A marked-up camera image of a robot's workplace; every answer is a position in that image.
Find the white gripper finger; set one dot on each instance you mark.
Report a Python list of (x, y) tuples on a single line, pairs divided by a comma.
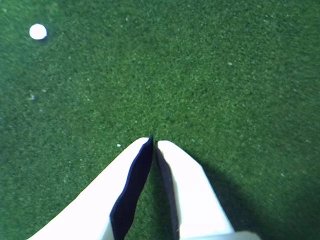
[(192, 195), (95, 205)]

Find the long green turf mat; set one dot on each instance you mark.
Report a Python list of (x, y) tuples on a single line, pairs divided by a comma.
[(200, 75)]

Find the small white dot marker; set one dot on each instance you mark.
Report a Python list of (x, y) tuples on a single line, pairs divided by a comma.
[(38, 31)]

